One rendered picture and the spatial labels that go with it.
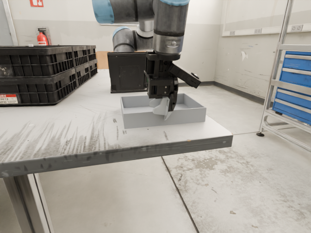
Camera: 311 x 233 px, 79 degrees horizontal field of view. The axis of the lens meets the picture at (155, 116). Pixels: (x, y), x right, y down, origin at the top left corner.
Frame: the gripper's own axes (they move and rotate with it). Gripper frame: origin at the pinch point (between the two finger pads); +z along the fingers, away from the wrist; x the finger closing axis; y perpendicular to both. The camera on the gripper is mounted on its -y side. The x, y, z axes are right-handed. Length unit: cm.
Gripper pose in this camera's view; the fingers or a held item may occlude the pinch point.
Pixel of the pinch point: (166, 115)
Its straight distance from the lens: 60.3
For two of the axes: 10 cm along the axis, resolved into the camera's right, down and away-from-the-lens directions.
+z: -0.7, 8.2, 5.6
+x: 2.8, 5.6, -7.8
